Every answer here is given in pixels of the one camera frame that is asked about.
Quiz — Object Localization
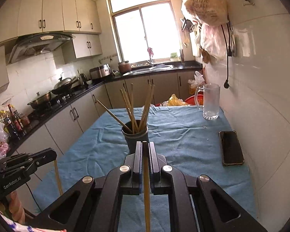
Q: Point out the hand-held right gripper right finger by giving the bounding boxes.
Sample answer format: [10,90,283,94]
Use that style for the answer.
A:
[148,142,269,232]

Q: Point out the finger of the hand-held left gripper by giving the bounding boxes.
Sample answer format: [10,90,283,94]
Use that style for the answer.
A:
[0,157,57,175]
[0,148,57,165]

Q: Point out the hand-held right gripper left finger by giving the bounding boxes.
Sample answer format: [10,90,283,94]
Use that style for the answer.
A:
[26,142,144,232]

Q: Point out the wooden chopstick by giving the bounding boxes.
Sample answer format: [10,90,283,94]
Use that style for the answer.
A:
[96,100,127,129]
[138,84,150,130]
[142,84,156,129]
[123,86,137,131]
[131,83,135,128]
[142,142,151,232]
[120,89,136,133]
[53,159,64,196]
[141,81,152,129]

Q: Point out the dark round chopstick holder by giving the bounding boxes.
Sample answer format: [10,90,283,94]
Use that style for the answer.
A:
[121,121,149,154]

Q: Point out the hanging kitchen utensils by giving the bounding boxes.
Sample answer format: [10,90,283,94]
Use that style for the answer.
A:
[181,17,196,47]

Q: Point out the person's left hand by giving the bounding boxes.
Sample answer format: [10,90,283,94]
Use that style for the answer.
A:
[8,190,26,225]

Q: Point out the pink plastic bag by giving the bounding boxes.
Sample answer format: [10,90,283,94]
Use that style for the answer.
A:
[0,122,10,160]

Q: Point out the blue tablecloth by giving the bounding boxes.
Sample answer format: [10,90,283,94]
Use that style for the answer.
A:
[35,106,258,232]

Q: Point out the group of condiment bottles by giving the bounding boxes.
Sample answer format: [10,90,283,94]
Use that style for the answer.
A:
[0,104,31,141]

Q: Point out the patterned white clothing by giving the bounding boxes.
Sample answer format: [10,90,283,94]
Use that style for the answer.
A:
[0,210,67,232]

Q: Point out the steel cooking pot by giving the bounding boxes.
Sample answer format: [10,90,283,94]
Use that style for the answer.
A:
[27,91,52,110]

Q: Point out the black gas stove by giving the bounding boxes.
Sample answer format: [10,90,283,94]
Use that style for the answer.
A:
[32,93,75,116]

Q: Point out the beige lower kitchen cabinets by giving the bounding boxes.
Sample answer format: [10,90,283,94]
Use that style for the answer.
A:
[14,71,205,199]

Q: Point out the beige kitchen cabinets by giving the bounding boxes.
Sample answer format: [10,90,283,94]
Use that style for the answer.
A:
[0,0,103,58]
[14,71,205,199]

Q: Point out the yellow plastic bag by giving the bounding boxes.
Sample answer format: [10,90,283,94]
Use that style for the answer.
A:
[167,93,189,107]

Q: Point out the wok with lid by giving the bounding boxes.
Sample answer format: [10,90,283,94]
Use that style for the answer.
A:
[51,74,80,95]

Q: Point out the red plastic basin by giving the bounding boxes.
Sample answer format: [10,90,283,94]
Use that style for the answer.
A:
[184,95,205,106]

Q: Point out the black smartphone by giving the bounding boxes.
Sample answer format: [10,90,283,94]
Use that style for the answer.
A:
[218,130,245,167]

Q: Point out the clear glass mug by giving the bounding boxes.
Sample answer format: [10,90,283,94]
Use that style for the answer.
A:
[194,83,220,121]

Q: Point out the black kitchen countertop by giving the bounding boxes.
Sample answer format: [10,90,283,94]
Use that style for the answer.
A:
[5,61,203,155]

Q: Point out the steel kitchen sink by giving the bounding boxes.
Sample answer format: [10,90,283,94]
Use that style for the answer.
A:
[130,63,174,75]

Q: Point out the clear plastic bag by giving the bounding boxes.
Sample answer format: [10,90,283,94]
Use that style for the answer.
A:
[188,71,206,95]

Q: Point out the brown clay pot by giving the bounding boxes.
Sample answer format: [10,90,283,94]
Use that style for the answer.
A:
[118,61,131,74]

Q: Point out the steel rice cooker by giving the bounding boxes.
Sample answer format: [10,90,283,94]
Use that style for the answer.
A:
[89,64,112,80]

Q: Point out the steel range hood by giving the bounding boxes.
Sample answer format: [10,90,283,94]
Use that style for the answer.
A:
[8,33,76,64]

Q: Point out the kitchen window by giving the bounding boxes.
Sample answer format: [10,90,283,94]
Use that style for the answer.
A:
[106,0,185,63]

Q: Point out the pale hanging plastic bag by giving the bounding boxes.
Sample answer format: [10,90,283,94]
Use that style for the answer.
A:
[199,24,229,64]

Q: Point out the beige upper kitchen cabinets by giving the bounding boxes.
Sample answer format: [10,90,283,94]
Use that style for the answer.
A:
[0,0,103,58]

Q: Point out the large hanging filled plastic bag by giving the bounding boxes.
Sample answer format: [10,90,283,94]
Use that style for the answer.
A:
[181,0,229,26]

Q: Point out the thin black cable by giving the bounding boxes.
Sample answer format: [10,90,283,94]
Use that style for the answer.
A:
[26,182,43,213]

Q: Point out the black power cable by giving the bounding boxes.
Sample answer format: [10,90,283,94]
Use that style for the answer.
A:
[221,24,232,89]

